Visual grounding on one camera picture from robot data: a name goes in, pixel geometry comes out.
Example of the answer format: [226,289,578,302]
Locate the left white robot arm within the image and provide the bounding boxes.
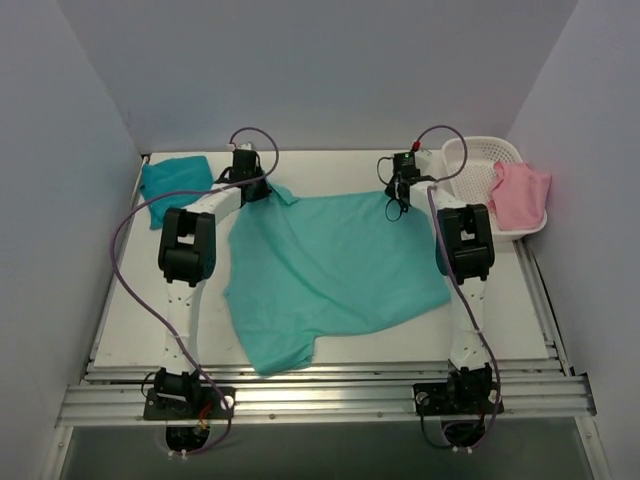
[155,144,271,419]

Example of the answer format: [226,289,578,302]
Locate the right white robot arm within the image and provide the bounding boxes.
[385,151,495,413]

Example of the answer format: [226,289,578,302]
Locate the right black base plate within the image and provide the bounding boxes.
[412,382,497,416]

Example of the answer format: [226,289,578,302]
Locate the mint green t shirt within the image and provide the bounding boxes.
[225,186,450,375]

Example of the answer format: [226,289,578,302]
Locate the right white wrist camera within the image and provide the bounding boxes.
[410,141,433,170]

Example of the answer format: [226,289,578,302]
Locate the aluminium rail frame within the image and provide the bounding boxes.
[44,243,607,479]

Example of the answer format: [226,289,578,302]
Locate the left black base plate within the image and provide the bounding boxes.
[143,386,236,421]

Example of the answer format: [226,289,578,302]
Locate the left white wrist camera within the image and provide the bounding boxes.
[227,142,255,151]

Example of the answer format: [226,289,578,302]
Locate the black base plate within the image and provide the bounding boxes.
[412,382,497,416]
[143,386,236,421]

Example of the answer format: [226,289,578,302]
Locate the pink t shirt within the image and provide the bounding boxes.
[488,162,552,232]

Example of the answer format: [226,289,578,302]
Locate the white perforated plastic basket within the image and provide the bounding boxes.
[441,136,547,242]

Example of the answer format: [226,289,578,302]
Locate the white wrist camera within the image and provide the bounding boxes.
[410,141,433,170]
[227,142,255,151]

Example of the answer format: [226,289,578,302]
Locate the folded teal t shirt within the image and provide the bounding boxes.
[139,155,214,230]

